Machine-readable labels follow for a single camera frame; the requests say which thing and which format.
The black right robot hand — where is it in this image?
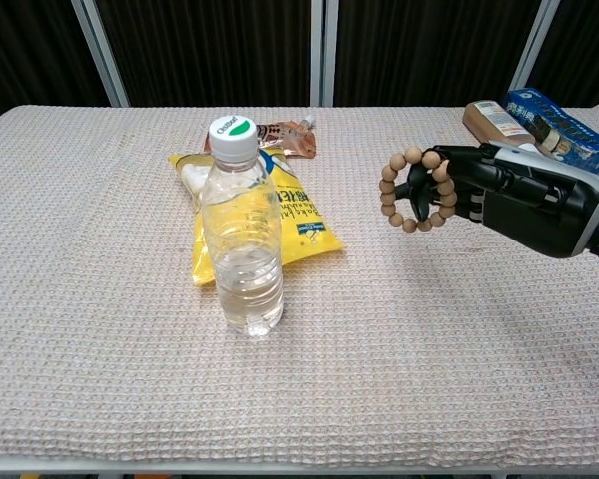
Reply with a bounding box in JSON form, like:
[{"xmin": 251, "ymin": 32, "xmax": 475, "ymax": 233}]
[{"xmin": 393, "ymin": 141, "xmax": 599, "ymax": 259}]

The wooden bead bracelet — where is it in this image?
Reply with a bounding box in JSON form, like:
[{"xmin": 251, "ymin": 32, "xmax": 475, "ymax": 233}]
[{"xmin": 378, "ymin": 147, "xmax": 457, "ymax": 234}]

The blue cardboard box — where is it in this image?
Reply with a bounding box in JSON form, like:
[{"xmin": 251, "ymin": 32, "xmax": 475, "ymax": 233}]
[{"xmin": 502, "ymin": 87, "xmax": 599, "ymax": 176}]

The brown bottle with white cap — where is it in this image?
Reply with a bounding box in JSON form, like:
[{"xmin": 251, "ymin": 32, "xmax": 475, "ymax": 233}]
[{"xmin": 461, "ymin": 99, "xmax": 538, "ymax": 154}]

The yellow snack bag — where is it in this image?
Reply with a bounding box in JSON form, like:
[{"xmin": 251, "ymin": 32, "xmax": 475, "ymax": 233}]
[{"xmin": 168, "ymin": 146, "xmax": 346, "ymax": 288}]

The brown spouted drink pouch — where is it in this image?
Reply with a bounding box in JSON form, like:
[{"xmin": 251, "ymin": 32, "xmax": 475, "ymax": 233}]
[{"xmin": 203, "ymin": 114, "xmax": 318, "ymax": 160}]

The clear plastic water bottle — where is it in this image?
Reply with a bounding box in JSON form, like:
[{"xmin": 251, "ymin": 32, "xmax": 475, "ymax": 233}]
[{"xmin": 200, "ymin": 115, "xmax": 285, "ymax": 338}]

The black curtain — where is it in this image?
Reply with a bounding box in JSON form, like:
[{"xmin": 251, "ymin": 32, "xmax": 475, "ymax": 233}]
[{"xmin": 0, "ymin": 0, "xmax": 599, "ymax": 133}]

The beige waffle-weave tablecloth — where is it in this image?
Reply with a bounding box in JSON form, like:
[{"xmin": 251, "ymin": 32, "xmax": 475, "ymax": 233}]
[{"xmin": 0, "ymin": 104, "xmax": 599, "ymax": 470}]

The grey metal frame post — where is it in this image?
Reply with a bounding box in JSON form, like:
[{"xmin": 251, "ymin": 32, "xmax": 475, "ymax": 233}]
[
  {"xmin": 508, "ymin": 0, "xmax": 562, "ymax": 93},
  {"xmin": 70, "ymin": 0, "xmax": 131, "ymax": 109},
  {"xmin": 309, "ymin": 0, "xmax": 340, "ymax": 108}
]

